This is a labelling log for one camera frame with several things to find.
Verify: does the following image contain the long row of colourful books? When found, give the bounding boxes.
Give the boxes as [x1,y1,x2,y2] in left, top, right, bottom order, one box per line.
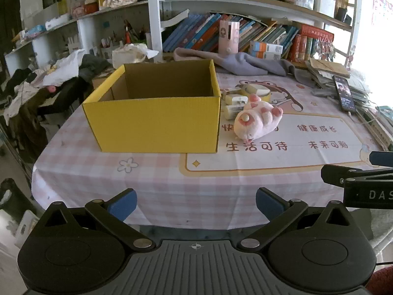
[162,12,335,62]

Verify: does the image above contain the hanging acrylic charms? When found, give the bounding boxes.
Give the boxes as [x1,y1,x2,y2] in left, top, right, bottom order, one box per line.
[316,37,335,62]

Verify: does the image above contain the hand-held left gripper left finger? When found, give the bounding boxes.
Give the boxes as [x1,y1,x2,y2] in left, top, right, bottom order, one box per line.
[45,188,155,251]

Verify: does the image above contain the white charger plug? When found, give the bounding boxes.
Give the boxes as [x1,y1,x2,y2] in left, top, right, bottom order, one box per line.
[225,95,249,106]

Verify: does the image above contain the white bookshelf frame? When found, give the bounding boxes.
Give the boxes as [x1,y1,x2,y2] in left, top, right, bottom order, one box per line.
[147,0,360,63]

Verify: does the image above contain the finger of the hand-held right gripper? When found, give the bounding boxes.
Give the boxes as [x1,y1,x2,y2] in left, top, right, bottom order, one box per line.
[321,164,393,209]
[369,151,393,167]

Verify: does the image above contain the orange blue white carton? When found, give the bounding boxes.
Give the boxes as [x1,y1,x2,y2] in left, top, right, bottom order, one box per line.
[248,41,283,60]

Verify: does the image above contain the pink wall poster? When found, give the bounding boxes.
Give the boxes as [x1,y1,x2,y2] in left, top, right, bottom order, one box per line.
[371,0,393,27]

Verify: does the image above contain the small white box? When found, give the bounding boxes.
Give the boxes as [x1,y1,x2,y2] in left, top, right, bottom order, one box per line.
[223,105,246,120]

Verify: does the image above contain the grey and pink scarf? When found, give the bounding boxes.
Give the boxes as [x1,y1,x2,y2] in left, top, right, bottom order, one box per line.
[173,47,295,76]

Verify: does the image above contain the white pen holder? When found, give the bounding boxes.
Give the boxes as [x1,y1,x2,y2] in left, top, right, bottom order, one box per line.
[313,0,337,17]

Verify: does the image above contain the pink carton box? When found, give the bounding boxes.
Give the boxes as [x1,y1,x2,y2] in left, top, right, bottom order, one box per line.
[219,20,240,55]

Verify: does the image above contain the black smartphone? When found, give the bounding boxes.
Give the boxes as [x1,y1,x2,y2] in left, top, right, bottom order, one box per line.
[332,75,357,113]

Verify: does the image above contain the white cubby shelf unit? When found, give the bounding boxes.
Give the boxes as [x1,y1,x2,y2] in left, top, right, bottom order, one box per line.
[4,0,151,77]

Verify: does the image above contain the white lying book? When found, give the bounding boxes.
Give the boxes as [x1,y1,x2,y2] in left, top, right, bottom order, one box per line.
[160,9,189,30]

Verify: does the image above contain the pile of books and papers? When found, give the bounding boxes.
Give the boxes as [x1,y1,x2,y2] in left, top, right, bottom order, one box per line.
[302,57,393,151]

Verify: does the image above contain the yellow tape roll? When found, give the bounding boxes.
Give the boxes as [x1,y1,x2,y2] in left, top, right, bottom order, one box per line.
[241,84,272,103]

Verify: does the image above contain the pile of clothes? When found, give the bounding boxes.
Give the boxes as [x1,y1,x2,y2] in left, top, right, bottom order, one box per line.
[0,49,111,160]

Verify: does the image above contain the white cloth bag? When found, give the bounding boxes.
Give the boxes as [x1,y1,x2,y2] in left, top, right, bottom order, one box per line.
[112,44,159,68]

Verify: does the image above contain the yellow cardboard box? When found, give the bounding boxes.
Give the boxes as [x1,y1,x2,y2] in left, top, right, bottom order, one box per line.
[82,59,222,153]

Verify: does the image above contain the red fleece clothing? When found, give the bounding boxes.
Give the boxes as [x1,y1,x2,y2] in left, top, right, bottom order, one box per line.
[367,267,393,295]

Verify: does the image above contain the pink plush toy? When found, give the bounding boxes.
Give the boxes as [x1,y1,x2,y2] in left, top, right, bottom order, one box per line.
[233,94,283,143]

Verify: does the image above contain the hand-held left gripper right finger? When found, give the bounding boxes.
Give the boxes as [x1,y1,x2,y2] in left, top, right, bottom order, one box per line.
[236,187,353,250]

